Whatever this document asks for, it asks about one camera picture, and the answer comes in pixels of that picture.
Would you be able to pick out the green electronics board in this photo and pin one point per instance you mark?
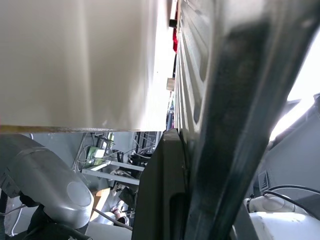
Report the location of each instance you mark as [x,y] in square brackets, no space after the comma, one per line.
[95,156]

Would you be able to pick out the small cardboard box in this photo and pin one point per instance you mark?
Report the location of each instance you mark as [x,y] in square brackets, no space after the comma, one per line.
[171,84]

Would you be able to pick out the white metal frame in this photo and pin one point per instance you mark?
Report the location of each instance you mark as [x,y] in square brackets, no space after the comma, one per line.
[112,172]

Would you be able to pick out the red cloth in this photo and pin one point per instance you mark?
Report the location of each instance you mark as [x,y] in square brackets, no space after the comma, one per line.
[175,40]

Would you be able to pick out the red and white shoe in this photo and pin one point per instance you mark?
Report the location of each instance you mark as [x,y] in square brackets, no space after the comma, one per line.
[120,212]

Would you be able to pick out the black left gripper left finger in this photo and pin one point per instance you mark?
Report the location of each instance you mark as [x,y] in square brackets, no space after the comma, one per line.
[160,190]

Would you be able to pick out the brown cardboard panel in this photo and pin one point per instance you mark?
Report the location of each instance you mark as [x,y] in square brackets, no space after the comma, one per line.
[100,200]

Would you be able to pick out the white rounded housing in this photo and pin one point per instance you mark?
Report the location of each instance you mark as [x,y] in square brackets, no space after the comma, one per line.
[277,220]

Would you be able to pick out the silver robot body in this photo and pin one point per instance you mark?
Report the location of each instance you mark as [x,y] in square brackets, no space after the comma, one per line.
[47,180]

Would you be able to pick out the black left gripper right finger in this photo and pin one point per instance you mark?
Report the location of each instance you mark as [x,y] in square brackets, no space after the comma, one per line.
[225,140]

